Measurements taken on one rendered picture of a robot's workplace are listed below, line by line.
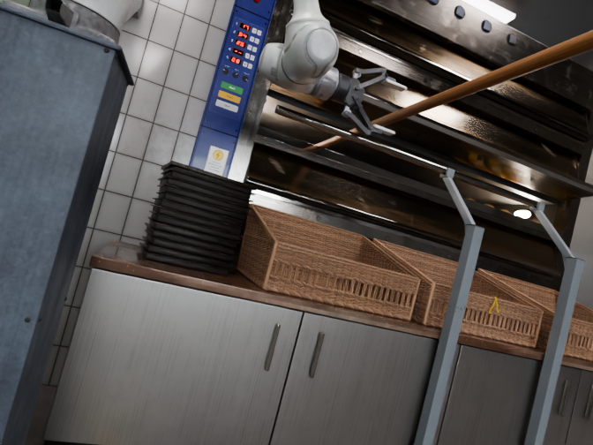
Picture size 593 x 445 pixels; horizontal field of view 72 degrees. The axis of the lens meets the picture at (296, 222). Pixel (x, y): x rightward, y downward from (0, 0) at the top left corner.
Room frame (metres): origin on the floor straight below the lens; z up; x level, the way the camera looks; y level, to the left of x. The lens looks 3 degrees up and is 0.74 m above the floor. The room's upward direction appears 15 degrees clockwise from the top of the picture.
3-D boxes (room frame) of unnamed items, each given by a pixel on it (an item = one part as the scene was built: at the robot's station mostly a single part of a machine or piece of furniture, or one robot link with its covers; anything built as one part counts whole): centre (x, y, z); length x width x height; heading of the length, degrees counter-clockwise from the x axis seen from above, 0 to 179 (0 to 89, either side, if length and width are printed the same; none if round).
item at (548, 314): (1.94, -1.28, 0.72); 0.56 x 0.49 x 0.28; 109
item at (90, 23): (0.77, 0.51, 1.03); 0.22 x 0.18 x 0.06; 16
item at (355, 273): (1.56, -0.13, 0.72); 0.56 x 0.49 x 0.28; 110
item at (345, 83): (1.13, -0.05, 1.19); 0.09 x 0.07 x 0.08; 107
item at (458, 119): (2.00, -0.60, 1.54); 1.79 x 0.11 x 0.19; 108
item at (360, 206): (2.00, -0.60, 1.02); 1.79 x 0.11 x 0.19; 108
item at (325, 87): (1.11, 0.03, 1.19); 0.09 x 0.06 x 0.09; 17
